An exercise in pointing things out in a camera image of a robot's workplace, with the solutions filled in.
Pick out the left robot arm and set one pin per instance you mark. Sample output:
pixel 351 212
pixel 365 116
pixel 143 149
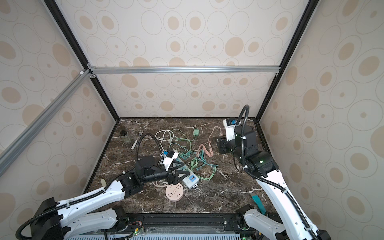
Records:
pixel 53 218

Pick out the green charger far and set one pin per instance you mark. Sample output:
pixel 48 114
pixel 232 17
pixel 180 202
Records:
pixel 196 132

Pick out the teal handled tool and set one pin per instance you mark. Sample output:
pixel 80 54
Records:
pixel 259 204

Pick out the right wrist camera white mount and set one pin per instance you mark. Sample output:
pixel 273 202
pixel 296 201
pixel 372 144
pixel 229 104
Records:
pixel 230 125

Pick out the aluminium frame left bar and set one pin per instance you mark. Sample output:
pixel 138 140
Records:
pixel 14 150

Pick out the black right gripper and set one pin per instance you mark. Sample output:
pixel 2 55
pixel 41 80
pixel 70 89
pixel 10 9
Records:
pixel 222 142

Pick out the round pink power socket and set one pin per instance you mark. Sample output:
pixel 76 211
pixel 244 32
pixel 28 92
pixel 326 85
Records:
pixel 174 192

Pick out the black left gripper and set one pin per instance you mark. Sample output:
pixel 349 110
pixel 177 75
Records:
pixel 172 178

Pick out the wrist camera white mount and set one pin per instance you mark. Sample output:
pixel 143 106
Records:
pixel 230 125
pixel 168 157

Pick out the white colourful power strip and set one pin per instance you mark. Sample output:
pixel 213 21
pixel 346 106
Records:
pixel 191 181

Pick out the glass spice jar black lid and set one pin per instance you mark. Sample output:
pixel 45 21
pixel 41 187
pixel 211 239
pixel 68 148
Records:
pixel 125 136

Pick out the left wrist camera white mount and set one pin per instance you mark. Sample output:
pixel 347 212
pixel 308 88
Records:
pixel 168 157

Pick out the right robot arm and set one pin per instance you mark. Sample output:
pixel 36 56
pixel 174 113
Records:
pixel 292 224

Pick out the aluminium frame crossbar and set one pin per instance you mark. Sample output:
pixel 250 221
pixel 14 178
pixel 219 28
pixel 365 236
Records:
pixel 186 70

